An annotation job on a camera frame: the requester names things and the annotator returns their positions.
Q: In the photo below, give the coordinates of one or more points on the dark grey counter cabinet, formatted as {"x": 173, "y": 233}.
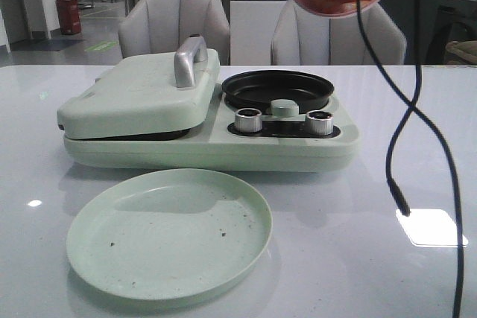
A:
{"x": 441, "y": 22}

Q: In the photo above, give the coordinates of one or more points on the left silver control knob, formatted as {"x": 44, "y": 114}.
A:
{"x": 248, "y": 120}

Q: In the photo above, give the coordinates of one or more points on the light green round plate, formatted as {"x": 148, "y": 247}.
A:
{"x": 173, "y": 237}

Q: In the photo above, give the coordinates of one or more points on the right silver control knob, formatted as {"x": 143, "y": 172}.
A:
{"x": 319, "y": 123}

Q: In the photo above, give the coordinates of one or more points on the left grey armchair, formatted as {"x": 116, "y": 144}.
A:
{"x": 159, "y": 26}

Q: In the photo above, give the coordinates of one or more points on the silver control knob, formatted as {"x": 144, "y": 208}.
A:
{"x": 319, "y": 123}
{"x": 248, "y": 120}

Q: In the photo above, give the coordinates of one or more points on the grey armchair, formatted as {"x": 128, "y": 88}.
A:
{"x": 159, "y": 26}
{"x": 304, "y": 39}

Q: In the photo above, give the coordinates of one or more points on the green sandwich maker lid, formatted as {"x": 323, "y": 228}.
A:
{"x": 144, "y": 95}

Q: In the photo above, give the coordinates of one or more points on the red trash bin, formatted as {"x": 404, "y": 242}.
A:
{"x": 68, "y": 15}

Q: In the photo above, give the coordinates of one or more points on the black round frying pan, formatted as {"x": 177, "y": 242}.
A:
{"x": 256, "y": 89}

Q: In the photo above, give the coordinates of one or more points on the black cable long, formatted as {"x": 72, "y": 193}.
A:
{"x": 394, "y": 189}

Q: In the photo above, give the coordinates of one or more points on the green breakfast maker base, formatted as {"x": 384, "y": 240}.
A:
{"x": 282, "y": 145}

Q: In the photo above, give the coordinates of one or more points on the white refrigerator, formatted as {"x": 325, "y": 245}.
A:
{"x": 252, "y": 25}

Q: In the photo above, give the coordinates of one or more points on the right grey armchair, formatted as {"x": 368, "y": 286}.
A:
{"x": 304, "y": 39}

